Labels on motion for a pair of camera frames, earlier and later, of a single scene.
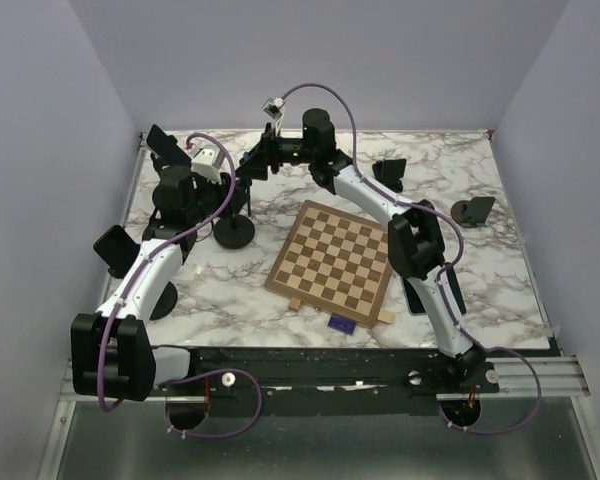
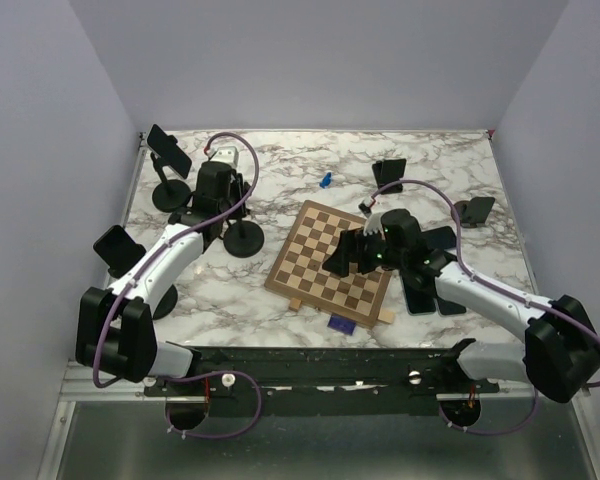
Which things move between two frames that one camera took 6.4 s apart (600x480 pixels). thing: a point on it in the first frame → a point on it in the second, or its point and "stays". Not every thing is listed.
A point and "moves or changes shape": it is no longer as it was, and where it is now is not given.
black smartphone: x=413 y=300 stays
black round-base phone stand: x=236 y=231 moves or changes shape
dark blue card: x=342 y=324 stays
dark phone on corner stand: x=167 y=148 stays
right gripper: x=268 y=141 → x=350 y=241
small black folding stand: x=388 y=172 stays
